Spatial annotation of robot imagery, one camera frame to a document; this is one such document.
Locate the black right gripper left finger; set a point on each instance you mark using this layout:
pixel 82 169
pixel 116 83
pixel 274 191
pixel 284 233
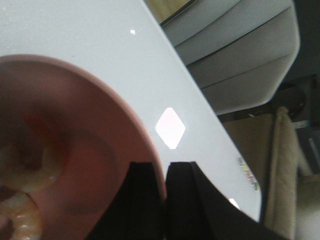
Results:
pixel 136 212

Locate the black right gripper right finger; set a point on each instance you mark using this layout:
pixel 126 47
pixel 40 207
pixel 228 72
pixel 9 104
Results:
pixel 197 210

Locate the pink plastic bowl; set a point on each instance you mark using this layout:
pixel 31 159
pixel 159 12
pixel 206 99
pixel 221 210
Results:
pixel 102 134

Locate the cooked shrimp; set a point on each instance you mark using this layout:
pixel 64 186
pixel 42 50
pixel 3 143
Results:
pixel 32 154
pixel 25 216

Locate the grey armchair right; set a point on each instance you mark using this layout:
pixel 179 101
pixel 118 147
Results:
pixel 237 51

